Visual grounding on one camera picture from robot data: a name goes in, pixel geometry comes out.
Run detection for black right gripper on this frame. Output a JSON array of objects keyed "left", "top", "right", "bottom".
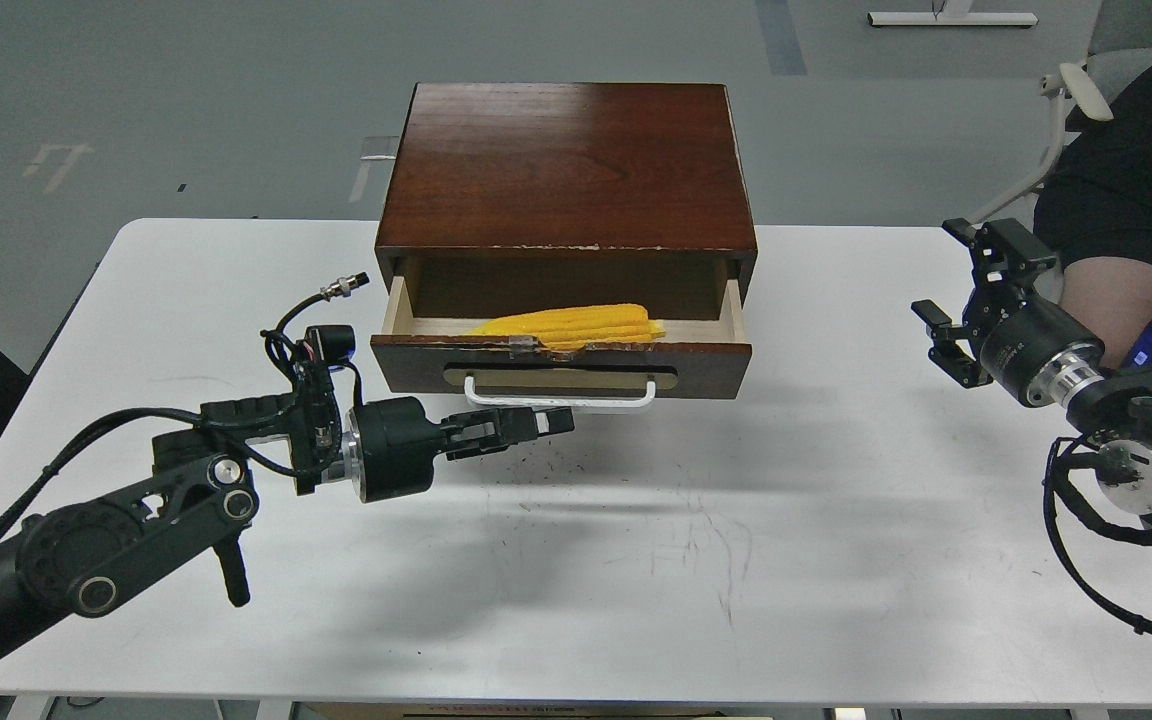
[{"left": 911, "top": 218, "right": 1105, "bottom": 407}]

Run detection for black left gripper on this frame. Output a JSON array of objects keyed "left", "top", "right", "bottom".
[{"left": 346, "top": 397, "right": 575, "bottom": 503}]

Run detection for wooden drawer with white handle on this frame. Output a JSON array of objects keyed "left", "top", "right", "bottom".
[{"left": 370, "top": 276, "right": 753, "bottom": 414}]

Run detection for yellow corn cob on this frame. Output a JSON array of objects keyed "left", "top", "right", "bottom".
[{"left": 463, "top": 304, "right": 667, "bottom": 351}]

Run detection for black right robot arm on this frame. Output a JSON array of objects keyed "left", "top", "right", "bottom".
[{"left": 911, "top": 218, "right": 1152, "bottom": 546}]

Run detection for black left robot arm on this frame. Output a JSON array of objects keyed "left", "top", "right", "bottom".
[{"left": 0, "top": 273, "right": 573, "bottom": 660}]

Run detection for dark wooden drawer cabinet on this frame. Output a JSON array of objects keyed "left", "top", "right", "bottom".
[{"left": 376, "top": 82, "right": 758, "bottom": 291}]

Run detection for seated person in black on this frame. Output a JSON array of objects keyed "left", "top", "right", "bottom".
[{"left": 1033, "top": 67, "right": 1152, "bottom": 370}]

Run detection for white desk base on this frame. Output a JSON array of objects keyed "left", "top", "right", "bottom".
[{"left": 867, "top": 1, "right": 1039, "bottom": 28}]

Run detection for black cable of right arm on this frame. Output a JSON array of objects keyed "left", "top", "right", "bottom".
[{"left": 1041, "top": 432, "right": 1152, "bottom": 647}]

